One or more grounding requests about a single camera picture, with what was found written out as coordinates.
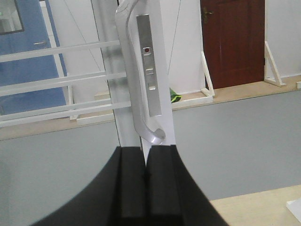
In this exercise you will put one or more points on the silver door handle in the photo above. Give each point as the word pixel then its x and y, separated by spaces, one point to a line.
pixel 122 17

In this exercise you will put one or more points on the silver lock plate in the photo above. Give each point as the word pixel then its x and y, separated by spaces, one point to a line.
pixel 149 66

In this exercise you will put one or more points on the light wooden floor platform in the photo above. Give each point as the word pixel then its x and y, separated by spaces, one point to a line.
pixel 267 208

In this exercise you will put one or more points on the brown wooden door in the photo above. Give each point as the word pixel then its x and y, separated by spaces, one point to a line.
pixel 233 41

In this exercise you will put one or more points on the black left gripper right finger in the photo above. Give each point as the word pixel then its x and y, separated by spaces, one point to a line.
pixel 174 198

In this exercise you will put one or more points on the far wooden platform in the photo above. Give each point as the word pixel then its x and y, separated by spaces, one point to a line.
pixel 239 92

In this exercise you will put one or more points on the green folded mat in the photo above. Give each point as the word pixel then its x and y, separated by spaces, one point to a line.
pixel 174 96

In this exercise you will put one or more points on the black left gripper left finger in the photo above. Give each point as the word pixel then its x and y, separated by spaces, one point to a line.
pixel 115 197

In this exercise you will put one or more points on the white framed sliding glass door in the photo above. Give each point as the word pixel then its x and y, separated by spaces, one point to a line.
pixel 62 58

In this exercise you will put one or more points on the white triangular support bracket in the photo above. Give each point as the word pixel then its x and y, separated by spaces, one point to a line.
pixel 294 207

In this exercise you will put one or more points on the far white support frame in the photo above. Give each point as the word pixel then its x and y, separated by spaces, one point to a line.
pixel 207 77

